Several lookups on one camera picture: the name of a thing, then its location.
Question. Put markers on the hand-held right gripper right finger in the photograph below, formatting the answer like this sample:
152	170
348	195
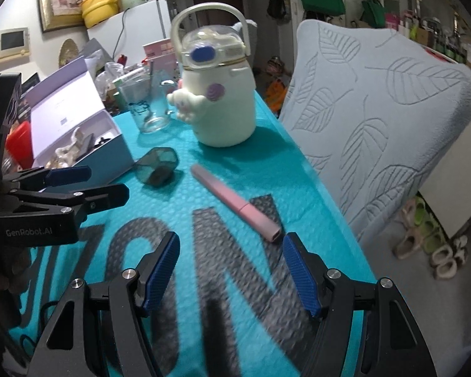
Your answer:
300	275

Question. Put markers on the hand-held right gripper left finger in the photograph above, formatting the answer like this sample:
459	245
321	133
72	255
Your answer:
161	275

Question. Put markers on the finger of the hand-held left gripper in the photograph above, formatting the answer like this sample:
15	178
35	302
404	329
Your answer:
68	174
102	197

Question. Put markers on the dark translucent small container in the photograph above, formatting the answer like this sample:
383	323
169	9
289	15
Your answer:
157	165

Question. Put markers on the lavender gift box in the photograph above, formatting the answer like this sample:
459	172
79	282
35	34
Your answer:
62	106

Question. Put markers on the pink pen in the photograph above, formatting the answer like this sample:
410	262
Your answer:
235	202

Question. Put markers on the beige hair claw clip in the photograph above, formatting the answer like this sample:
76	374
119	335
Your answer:
62	155

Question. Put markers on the red canister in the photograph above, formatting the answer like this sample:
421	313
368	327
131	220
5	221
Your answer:
19	141

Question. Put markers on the clear glass mug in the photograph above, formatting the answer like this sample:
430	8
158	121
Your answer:
149	114

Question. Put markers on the black snack bag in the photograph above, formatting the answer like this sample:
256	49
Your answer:
29	81

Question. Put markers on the clear plastic bag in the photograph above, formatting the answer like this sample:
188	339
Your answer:
108	78

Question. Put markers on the group of slippers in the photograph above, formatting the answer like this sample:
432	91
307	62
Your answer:
410	245

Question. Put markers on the woven fan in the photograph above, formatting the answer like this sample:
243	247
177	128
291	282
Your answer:
68	53

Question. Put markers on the grey plastic bag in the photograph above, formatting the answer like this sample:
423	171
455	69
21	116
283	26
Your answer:
90	49

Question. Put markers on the white cartoon water bottle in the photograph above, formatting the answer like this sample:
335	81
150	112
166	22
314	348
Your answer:
223	114

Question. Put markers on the light blue leaf cushion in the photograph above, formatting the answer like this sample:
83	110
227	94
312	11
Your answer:
376	125

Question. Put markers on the white fridge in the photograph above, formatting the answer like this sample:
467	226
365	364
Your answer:
141	23

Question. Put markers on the yellow pot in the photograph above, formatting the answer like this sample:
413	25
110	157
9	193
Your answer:
98	8

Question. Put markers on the orange plastic bag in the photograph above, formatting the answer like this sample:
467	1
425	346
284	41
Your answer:
276	94

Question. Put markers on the white cabinet panel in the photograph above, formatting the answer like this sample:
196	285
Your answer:
455	172

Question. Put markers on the row of assorted bottles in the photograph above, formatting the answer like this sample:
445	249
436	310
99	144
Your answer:
435	35

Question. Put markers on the wall intercom panel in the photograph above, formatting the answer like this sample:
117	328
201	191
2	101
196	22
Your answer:
11	45

